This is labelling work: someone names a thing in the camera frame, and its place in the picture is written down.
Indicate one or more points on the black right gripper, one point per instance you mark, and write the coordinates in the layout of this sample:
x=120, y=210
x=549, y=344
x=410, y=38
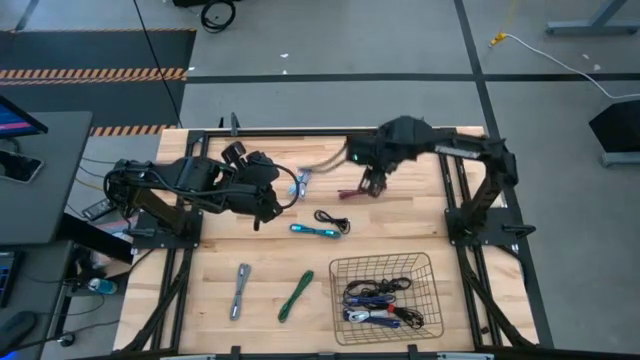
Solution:
x=375, y=172

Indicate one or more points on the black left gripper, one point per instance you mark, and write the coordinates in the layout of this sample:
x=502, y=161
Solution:
x=255, y=190

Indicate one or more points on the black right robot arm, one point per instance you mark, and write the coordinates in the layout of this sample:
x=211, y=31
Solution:
x=465, y=150

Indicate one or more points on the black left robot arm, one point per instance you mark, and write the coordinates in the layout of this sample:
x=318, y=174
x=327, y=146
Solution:
x=165, y=180

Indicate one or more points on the black table clamp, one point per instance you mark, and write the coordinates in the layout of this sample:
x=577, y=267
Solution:
x=233, y=124

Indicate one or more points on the black power adapter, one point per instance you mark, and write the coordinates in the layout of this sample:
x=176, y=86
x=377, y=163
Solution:
x=98, y=209

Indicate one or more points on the clear water bottle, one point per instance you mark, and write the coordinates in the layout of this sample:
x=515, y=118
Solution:
x=102, y=286

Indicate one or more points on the gray side desk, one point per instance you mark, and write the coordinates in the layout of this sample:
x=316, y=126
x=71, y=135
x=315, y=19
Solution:
x=50, y=200

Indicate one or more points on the black hazard-striped floor mat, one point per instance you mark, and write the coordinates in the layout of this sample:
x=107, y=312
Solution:
x=100, y=50

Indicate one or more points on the black smartphone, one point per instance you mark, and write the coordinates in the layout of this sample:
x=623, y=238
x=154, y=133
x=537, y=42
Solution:
x=17, y=166

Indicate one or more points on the dark gray desk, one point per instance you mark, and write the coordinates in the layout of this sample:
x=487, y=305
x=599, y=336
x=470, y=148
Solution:
x=35, y=295

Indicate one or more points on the gray desk leg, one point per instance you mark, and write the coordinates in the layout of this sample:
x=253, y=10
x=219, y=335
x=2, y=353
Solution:
x=622, y=159
x=590, y=26

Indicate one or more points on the black box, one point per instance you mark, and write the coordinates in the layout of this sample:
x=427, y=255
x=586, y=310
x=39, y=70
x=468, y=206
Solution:
x=617, y=127

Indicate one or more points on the tilted monitor screen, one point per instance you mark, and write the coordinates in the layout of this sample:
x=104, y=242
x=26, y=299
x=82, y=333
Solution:
x=15, y=122

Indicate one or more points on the black keyboard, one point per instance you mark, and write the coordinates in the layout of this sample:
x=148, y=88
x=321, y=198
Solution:
x=7, y=280

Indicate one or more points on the black computer mouse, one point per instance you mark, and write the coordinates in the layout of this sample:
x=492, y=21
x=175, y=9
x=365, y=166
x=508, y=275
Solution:
x=17, y=327

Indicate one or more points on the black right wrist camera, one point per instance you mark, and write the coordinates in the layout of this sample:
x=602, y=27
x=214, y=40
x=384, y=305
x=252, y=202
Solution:
x=357, y=150

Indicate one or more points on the black aluminium table frame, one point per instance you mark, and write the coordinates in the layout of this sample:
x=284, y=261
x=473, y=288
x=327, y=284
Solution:
x=325, y=132

